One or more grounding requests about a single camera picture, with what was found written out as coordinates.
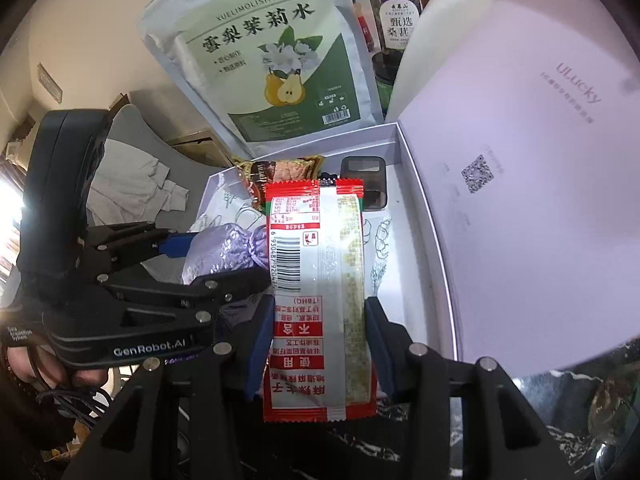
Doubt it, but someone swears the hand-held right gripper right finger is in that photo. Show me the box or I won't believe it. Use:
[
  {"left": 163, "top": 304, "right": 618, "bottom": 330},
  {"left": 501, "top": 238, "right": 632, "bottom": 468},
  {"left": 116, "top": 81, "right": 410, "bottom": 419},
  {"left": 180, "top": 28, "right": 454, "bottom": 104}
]
[{"left": 364, "top": 296, "right": 576, "bottom": 480}]

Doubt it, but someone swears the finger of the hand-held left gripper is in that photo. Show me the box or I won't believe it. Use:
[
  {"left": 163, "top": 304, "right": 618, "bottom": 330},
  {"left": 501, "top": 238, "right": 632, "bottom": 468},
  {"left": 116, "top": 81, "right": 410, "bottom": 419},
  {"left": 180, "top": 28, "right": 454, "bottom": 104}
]
[
  {"left": 75, "top": 221, "right": 198, "bottom": 273},
  {"left": 97, "top": 265, "right": 273, "bottom": 334}
]

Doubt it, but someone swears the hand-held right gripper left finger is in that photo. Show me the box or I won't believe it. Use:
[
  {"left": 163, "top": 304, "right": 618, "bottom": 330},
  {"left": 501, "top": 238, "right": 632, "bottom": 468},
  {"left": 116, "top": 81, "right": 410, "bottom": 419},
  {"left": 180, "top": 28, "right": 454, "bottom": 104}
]
[{"left": 62, "top": 300, "right": 275, "bottom": 480}]

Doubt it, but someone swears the purple tasselled sachet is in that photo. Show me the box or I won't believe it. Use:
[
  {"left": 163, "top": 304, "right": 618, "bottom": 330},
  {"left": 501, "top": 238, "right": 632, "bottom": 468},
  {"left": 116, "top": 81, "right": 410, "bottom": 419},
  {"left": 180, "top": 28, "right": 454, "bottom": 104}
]
[{"left": 181, "top": 223, "right": 273, "bottom": 286}]

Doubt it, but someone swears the white bread print pastry packet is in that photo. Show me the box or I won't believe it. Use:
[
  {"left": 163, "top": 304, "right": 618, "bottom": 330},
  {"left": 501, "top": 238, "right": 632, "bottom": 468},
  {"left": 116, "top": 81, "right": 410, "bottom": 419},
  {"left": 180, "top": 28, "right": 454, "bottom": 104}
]
[
  {"left": 187, "top": 180, "right": 266, "bottom": 233},
  {"left": 362, "top": 212, "right": 396, "bottom": 306}
]

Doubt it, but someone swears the red and white snack packet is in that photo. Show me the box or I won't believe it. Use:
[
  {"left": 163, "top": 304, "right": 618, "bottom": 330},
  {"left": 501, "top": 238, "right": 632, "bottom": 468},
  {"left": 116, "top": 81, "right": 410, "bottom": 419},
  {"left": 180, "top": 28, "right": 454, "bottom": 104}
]
[{"left": 262, "top": 178, "right": 377, "bottom": 423}]

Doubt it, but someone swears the brown cereal packet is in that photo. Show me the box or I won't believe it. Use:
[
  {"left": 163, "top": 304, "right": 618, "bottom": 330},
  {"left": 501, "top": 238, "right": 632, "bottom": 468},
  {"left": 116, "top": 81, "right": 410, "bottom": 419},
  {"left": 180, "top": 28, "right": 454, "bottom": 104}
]
[{"left": 232, "top": 155, "right": 326, "bottom": 206}]

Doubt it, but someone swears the smoky transparent small box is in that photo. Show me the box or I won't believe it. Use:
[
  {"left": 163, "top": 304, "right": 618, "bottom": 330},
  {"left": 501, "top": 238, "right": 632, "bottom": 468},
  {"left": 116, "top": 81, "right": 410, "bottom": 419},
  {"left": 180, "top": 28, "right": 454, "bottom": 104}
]
[{"left": 340, "top": 156, "right": 390, "bottom": 211}]

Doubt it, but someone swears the person's left hand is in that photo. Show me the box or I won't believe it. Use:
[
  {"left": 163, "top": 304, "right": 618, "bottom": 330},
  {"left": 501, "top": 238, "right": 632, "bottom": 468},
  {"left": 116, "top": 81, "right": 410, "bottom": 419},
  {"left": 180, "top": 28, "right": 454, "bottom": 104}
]
[{"left": 0, "top": 345, "right": 108, "bottom": 390}]

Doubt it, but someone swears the light grey garment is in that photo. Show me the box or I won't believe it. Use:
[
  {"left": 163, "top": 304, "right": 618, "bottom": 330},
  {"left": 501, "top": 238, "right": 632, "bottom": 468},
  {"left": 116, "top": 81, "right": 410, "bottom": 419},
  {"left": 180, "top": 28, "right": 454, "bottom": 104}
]
[{"left": 87, "top": 140, "right": 191, "bottom": 228}]

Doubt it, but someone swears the pile of clothes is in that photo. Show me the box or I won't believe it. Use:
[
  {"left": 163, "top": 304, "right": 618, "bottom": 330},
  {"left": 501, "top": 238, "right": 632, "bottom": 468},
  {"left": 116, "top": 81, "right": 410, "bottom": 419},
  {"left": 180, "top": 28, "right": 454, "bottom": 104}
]
[{"left": 0, "top": 115, "right": 41, "bottom": 201}]

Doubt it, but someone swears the grey padded chair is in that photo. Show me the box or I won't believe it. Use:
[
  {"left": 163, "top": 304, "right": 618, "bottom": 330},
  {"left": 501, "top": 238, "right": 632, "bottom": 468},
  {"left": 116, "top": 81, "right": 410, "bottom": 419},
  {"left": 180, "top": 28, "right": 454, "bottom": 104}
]
[{"left": 87, "top": 91, "right": 236, "bottom": 231}]

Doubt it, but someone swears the pear print tea pouch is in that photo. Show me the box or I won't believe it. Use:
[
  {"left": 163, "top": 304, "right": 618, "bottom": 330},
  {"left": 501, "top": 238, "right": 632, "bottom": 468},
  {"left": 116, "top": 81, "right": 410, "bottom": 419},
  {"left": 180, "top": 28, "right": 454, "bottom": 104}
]
[{"left": 139, "top": 0, "right": 385, "bottom": 161}]

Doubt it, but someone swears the dark lidded jar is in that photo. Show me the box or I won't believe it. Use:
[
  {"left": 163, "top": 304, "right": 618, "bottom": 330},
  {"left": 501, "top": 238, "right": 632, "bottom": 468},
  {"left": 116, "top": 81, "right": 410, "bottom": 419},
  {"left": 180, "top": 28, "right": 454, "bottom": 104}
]
[{"left": 372, "top": 51, "right": 406, "bottom": 118}]

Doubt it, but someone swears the small red bottle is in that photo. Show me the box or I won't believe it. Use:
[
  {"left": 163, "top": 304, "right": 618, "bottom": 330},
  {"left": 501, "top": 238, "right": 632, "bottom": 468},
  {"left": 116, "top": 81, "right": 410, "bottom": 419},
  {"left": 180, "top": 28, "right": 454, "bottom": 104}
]
[{"left": 350, "top": 0, "right": 376, "bottom": 53}]

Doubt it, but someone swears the white label dark jar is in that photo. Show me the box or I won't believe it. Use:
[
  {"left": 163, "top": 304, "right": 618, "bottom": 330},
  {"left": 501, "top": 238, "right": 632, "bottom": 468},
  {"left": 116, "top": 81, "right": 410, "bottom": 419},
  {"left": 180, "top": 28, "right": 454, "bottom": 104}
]
[{"left": 365, "top": 0, "right": 423, "bottom": 53}]

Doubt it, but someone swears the small wall picture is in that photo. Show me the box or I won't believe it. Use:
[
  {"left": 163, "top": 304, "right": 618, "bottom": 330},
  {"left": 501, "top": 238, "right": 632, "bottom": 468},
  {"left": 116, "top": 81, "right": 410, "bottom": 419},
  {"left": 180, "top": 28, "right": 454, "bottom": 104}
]
[{"left": 37, "top": 62, "right": 65, "bottom": 103}]

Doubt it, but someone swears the wooden picture frame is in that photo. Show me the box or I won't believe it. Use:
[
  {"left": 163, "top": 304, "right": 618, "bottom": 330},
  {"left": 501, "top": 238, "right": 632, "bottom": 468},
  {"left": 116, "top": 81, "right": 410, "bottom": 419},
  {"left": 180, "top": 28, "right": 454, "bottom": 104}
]
[{"left": 167, "top": 130, "right": 231, "bottom": 166}]

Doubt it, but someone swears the black braided cable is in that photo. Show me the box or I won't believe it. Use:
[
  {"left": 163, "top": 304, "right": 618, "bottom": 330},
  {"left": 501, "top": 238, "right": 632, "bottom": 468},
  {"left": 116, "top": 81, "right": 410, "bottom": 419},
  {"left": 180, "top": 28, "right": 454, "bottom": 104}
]
[{"left": 35, "top": 380, "right": 113, "bottom": 421}]

